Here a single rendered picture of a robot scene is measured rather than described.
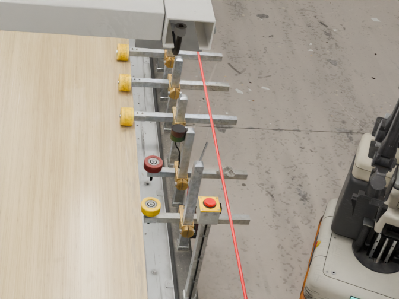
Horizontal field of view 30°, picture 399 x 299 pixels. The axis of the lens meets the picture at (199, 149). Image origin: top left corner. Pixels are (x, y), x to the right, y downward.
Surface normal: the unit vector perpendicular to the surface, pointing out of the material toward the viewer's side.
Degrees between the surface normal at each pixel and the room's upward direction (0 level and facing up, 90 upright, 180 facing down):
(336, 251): 0
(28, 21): 90
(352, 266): 0
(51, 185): 0
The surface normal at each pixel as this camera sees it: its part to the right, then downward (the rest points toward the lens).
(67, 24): 0.11, 0.66
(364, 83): 0.15, -0.75
